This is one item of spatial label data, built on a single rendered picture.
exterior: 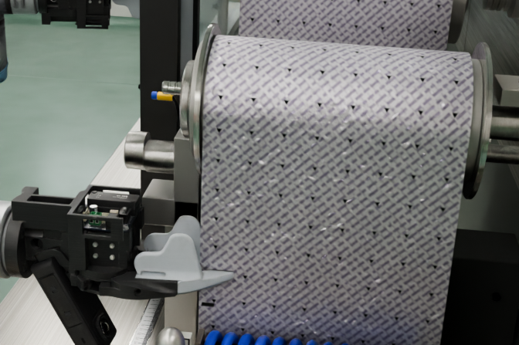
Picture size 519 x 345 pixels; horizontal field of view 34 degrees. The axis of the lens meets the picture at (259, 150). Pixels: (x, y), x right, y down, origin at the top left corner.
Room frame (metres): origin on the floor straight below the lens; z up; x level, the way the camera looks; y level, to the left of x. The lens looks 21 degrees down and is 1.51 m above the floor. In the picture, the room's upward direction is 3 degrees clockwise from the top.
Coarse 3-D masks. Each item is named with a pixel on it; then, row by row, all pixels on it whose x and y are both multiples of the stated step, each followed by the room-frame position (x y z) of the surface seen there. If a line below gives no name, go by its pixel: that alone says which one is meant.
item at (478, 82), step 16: (480, 64) 0.76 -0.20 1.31; (192, 80) 0.74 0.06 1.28; (480, 80) 0.73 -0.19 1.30; (192, 96) 0.73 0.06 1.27; (480, 96) 0.72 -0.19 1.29; (192, 112) 0.73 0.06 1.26; (480, 112) 0.71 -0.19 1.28; (192, 128) 0.73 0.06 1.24; (480, 128) 0.71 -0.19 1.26; (192, 144) 0.74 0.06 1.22; (464, 176) 0.72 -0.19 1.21
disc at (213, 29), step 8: (216, 24) 0.81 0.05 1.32; (208, 32) 0.77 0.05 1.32; (216, 32) 0.80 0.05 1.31; (208, 40) 0.76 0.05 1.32; (208, 48) 0.75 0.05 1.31; (200, 56) 0.74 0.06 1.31; (208, 56) 0.76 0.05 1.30; (200, 64) 0.73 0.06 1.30; (200, 72) 0.73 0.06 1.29; (200, 80) 0.72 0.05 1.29; (200, 88) 0.72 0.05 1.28; (200, 96) 0.72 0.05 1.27; (200, 104) 0.72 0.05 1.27; (200, 112) 0.72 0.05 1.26; (200, 120) 0.72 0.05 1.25; (200, 128) 0.72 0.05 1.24; (200, 136) 0.72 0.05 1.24; (200, 144) 0.72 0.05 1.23; (200, 152) 0.72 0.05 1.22; (200, 160) 0.73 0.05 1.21; (200, 168) 0.73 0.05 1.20
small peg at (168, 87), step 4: (164, 80) 0.81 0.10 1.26; (168, 80) 0.81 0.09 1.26; (164, 84) 0.81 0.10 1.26; (168, 84) 0.81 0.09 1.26; (172, 84) 0.81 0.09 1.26; (176, 84) 0.81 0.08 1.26; (180, 84) 0.81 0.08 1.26; (164, 88) 0.80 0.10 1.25; (168, 88) 0.80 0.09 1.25; (172, 88) 0.80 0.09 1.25; (176, 88) 0.80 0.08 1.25; (180, 88) 0.80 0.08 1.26; (164, 92) 0.81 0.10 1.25; (168, 92) 0.81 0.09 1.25; (172, 92) 0.80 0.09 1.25; (176, 92) 0.80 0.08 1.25; (180, 92) 0.80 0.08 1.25
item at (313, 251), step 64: (256, 192) 0.72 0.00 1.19; (320, 192) 0.71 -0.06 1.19; (384, 192) 0.71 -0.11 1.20; (448, 192) 0.70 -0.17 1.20; (256, 256) 0.72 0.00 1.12; (320, 256) 0.71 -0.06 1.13; (384, 256) 0.71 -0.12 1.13; (448, 256) 0.70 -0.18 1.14; (256, 320) 0.72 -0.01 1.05; (320, 320) 0.71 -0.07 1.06; (384, 320) 0.71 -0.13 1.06
